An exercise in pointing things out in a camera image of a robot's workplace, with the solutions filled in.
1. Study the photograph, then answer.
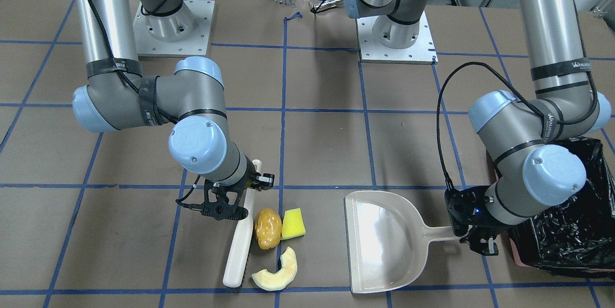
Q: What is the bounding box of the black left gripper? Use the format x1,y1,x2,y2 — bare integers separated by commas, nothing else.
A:
444,185,505,256

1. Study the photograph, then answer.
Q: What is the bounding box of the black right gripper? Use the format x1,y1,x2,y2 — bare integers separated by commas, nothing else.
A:
201,164,275,221

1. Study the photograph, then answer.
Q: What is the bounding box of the orange yellow toy fruit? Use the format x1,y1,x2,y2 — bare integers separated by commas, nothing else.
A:
254,208,283,250

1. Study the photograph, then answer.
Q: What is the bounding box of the beige hand brush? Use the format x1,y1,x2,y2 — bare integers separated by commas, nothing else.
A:
222,188,257,288

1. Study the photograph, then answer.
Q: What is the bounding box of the yellow sponge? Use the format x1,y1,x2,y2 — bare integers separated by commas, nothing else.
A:
281,208,306,240

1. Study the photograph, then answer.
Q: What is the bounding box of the pale melon slice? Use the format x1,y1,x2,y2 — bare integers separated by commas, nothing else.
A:
251,247,298,291

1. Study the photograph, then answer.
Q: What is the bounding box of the beige plastic dustpan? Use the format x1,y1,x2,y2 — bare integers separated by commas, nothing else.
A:
344,190,458,294

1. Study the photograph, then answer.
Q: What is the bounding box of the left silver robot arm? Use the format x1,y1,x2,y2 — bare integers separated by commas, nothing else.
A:
436,0,611,256

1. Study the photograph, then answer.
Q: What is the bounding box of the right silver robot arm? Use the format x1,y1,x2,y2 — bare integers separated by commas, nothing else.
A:
72,0,275,221

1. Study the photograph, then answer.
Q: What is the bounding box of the bin with black bag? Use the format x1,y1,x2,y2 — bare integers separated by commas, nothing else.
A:
507,137,615,279

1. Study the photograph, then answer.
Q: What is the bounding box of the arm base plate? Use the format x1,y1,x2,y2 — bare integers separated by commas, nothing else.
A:
356,12,439,64
133,0,215,58

